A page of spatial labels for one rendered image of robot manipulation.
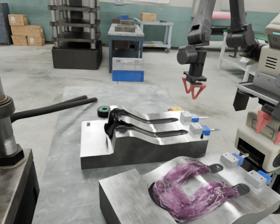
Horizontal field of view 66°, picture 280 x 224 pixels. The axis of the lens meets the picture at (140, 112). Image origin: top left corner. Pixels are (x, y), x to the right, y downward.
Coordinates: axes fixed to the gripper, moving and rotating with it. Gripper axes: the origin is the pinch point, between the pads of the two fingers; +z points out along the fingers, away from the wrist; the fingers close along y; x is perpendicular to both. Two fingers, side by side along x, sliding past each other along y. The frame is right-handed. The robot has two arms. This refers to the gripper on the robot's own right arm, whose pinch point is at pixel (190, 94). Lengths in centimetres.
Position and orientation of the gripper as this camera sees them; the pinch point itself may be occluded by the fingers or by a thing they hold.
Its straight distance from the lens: 99.8
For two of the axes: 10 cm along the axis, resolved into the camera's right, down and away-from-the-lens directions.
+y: 2.1, 4.5, -8.7
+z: -0.8, 8.9, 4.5
